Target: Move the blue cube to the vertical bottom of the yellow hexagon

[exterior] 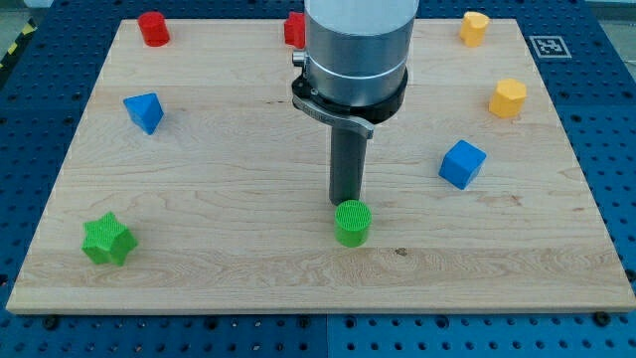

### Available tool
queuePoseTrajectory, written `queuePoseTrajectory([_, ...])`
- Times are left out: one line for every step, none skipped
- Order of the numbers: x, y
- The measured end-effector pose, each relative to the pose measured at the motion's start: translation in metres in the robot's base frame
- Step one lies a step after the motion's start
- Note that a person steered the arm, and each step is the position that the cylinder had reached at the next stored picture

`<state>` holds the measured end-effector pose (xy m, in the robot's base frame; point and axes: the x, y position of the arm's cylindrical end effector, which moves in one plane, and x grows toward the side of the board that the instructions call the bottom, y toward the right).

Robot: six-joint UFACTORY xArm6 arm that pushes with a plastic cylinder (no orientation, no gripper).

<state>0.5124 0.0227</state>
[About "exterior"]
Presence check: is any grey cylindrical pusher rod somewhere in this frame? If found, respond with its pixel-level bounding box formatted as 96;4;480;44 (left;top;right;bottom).
329;128;368;206

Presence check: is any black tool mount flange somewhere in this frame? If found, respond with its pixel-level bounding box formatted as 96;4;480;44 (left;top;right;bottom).
291;71;408;139

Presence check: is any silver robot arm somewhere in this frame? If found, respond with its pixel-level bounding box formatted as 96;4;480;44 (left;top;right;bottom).
291;0;419;205

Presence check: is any blue cube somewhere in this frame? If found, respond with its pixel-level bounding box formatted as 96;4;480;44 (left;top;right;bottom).
438;140;487;190

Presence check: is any yellow hexagon block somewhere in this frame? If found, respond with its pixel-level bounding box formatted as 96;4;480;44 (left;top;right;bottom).
488;79;527;118

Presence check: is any green cylinder block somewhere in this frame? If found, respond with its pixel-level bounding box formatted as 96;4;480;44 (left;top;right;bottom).
334;200;373;248

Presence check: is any red star block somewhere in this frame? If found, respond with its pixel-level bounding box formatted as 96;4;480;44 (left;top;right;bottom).
283;12;306;49

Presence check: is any yellow heart block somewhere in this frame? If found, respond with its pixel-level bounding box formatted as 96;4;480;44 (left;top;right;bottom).
459;11;491;48

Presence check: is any wooden board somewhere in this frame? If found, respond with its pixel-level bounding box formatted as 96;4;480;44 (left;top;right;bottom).
7;19;635;315

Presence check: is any white fiducial marker tag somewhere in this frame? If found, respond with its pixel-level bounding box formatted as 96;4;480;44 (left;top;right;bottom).
530;35;571;59

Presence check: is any blue triangle block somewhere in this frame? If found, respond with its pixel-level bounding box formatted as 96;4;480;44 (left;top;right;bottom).
123;92;164;135

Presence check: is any red cylinder block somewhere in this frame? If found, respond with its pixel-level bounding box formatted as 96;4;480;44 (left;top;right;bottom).
137;11;170;47

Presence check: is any green star block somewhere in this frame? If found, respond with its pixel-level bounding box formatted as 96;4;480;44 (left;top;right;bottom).
81;212;138;267

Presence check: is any yellow black hazard tape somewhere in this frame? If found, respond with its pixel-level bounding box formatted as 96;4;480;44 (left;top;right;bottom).
1;18;38;73

